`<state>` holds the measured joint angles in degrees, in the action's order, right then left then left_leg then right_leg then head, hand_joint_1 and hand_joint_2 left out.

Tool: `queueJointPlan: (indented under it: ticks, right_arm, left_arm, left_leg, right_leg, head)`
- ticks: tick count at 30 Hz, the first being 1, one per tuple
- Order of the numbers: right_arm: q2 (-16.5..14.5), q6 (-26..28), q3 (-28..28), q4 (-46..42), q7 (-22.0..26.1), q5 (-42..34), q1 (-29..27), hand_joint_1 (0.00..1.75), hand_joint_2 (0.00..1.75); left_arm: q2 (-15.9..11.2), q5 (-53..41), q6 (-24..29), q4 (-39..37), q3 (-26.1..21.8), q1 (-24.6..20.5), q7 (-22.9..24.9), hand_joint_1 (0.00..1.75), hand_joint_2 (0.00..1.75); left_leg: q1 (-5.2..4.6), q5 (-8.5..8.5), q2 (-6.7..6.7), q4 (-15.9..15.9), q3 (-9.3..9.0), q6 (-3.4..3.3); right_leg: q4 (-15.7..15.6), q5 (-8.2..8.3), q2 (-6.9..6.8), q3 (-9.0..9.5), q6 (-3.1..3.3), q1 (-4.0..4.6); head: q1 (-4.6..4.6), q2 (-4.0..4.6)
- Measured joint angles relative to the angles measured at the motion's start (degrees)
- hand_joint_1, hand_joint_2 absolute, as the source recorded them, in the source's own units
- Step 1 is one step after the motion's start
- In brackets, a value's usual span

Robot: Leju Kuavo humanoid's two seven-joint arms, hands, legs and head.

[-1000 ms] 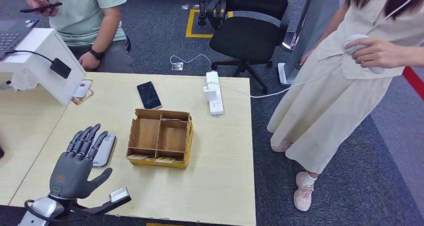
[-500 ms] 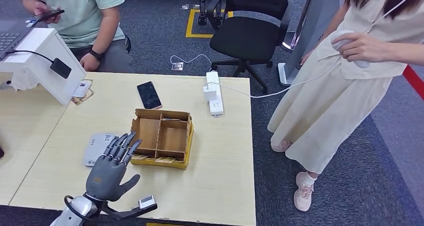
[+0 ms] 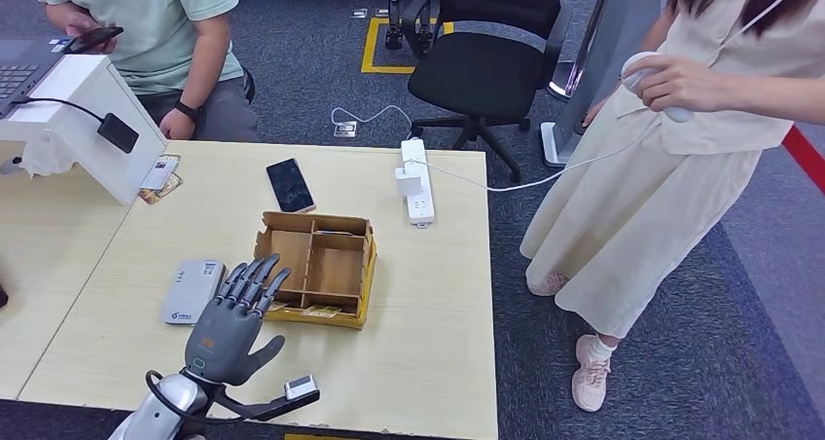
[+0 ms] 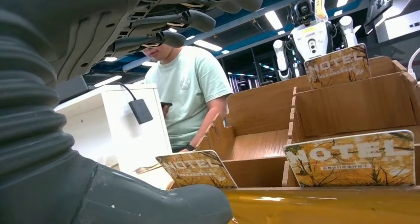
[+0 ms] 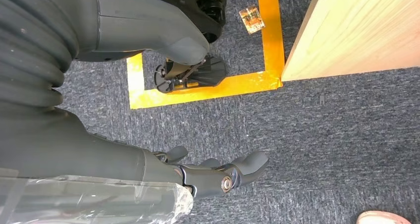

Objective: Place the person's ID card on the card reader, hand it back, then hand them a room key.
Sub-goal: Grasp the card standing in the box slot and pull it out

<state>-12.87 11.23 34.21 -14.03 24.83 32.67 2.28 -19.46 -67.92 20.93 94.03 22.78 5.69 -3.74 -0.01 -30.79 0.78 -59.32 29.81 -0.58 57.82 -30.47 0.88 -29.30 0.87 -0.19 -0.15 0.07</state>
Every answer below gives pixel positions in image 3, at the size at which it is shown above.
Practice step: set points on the person's left hand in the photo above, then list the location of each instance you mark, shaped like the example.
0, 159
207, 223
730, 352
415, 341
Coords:
178, 125
673, 82

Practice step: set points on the black wristwatch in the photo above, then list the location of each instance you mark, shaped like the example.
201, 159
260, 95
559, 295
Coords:
187, 109

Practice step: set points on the white power strip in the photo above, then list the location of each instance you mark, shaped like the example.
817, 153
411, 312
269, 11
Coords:
421, 211

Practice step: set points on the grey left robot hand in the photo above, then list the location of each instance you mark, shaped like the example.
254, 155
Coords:
222, 347

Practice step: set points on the person's right hand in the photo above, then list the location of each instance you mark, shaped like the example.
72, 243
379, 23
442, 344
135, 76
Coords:
80, 24

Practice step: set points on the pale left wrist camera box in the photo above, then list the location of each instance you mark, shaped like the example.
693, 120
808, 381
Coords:
300, 387

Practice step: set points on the black smartphone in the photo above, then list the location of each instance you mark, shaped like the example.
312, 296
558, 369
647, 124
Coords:
290, 185

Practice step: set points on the person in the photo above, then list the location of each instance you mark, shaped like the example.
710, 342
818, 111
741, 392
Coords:
154, 31
631, 230

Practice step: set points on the small floor plate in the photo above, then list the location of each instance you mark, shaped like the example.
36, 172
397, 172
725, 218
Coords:
382, 12
359, 13

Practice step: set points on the white desk riser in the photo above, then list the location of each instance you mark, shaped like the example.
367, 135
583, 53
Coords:
80, 95

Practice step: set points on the red floor tape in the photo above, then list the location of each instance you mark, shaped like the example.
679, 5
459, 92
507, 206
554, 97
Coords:
806, 160

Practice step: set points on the metal floor socket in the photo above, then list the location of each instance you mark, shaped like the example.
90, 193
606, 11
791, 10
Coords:
345, 129

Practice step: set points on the yellow floor tape square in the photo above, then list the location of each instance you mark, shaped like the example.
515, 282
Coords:
312, 438
369, 49

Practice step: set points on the black phone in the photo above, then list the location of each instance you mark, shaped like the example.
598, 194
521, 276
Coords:
96, 37

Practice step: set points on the wooden divided box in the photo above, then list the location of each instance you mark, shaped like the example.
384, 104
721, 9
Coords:
329, 269

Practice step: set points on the small black object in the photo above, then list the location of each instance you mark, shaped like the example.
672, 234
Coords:
3, 297

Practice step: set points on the person's left forearm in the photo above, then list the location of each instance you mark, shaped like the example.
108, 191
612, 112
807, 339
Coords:
209, 63
773, 98

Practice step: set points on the white handheld controller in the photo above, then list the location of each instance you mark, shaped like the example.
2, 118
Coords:
680, 116

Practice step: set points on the black camera bracket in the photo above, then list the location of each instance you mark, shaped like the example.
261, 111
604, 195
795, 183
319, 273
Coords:
271, 409

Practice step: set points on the black robot legs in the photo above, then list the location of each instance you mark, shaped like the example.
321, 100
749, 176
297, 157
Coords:
394, 11

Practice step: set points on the person's right forearm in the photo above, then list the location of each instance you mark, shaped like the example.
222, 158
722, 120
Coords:
659, 31
58, 14

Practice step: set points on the white charger plug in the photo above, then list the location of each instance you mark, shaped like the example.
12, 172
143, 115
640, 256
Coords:
408, 182

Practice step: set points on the grey card reader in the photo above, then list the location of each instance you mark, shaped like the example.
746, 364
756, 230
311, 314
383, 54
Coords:
190, 292

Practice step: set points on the white crumpled cloth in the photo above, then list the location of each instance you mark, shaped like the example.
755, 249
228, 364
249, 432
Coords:
46, 156

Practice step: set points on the dark laptop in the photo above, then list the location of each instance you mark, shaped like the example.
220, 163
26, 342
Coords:
22, 73

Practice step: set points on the black power adapter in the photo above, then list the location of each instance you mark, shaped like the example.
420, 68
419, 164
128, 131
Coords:
118, 133

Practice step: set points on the grey kiosk stand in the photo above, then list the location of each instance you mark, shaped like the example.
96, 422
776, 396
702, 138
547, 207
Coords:
612, 44

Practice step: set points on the black office chair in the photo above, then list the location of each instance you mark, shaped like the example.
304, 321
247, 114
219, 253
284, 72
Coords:
474, 69

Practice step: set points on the small grey gadget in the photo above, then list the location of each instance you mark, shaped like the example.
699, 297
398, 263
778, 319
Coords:
11, 166

